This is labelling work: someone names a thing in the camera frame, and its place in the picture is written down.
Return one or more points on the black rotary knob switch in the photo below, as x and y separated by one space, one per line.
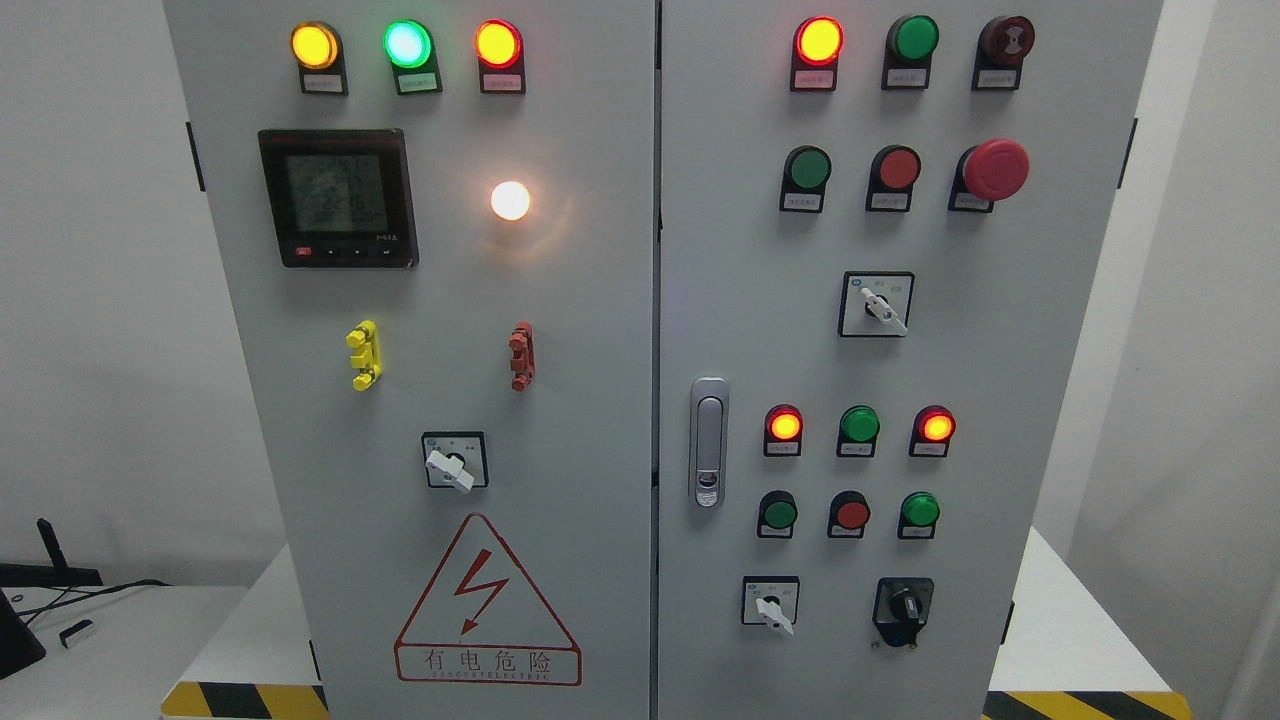
901 609

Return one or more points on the grey electrical control cabinet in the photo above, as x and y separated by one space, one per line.
652 136

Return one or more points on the red terminal connector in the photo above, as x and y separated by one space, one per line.
522 363

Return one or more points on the red lit indicator middle left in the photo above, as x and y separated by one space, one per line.
783 432

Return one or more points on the green push button lower left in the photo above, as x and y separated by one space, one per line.
777 515

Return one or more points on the green push button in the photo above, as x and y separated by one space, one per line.
777 515
805 174

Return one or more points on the white glowing indicator lamp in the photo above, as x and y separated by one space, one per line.
510 200

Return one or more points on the green indicator middle centre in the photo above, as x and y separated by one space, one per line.
858 431

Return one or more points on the green push button upper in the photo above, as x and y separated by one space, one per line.
805 174

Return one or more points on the red push button lower centre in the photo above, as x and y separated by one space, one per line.
849 513

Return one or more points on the red push button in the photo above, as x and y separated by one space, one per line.
893 173
849 513

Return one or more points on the yellow terminal connector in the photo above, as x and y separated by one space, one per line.
365 355

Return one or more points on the red indicator middle right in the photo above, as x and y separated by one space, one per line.
931 432

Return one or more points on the red electrical hazard warning sticker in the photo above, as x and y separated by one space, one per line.
481 619

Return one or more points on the green button lower right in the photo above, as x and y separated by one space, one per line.
918 518

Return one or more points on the red push button upper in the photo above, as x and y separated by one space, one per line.
893 173

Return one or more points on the black digital power meter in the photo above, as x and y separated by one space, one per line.
340 198

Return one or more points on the red-ringed lit indicator light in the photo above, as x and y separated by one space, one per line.
499 48

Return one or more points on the red lit indicator right door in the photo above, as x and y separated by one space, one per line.
817 45

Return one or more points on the green lit indicator light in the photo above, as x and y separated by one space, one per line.
411 52

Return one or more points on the red mushroom emergency stop button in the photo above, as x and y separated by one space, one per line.
989 172

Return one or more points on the green indicator top right door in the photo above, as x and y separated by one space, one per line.
908 51

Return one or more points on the yellow indicator light top left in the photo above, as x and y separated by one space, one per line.
317 48

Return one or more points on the dark red buzzer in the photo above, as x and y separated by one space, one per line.
1001 49

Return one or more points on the white table with hazard stripes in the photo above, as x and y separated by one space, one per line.
1063 657

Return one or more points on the small white black adapter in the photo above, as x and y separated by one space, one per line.
76 633

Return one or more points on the black device with antenna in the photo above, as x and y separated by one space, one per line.
57 571

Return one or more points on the black monitor corner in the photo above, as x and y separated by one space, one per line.
19 646

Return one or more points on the silver door handle lock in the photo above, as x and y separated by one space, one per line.
708 415

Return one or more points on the left door selector switch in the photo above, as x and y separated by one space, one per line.
455 459

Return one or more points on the upper right selector switch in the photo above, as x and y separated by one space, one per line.
875 304

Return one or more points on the lower white selector switch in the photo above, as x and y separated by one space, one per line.
770 601

